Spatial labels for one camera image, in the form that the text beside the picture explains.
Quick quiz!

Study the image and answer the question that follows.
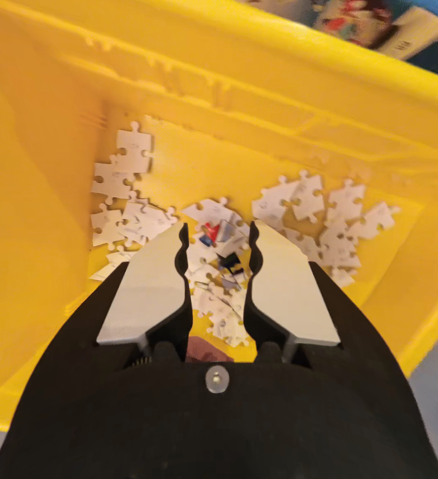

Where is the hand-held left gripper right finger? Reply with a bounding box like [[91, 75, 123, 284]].
[[243, 220, 342, 362]]

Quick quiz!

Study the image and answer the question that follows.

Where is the blue puzzle box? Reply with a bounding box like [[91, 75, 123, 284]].
[[309, 0, 438, 82]]

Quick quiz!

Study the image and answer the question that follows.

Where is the yellow plastic bin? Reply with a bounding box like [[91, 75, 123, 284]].
[[0, 0, 438, 432]]

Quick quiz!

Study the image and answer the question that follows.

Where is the pile of puzzle pieces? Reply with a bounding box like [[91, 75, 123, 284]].
[[89, 121, 402, 349]]

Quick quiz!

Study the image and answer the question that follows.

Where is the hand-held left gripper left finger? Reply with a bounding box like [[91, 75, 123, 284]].
[[96, 222, 194, 357]]

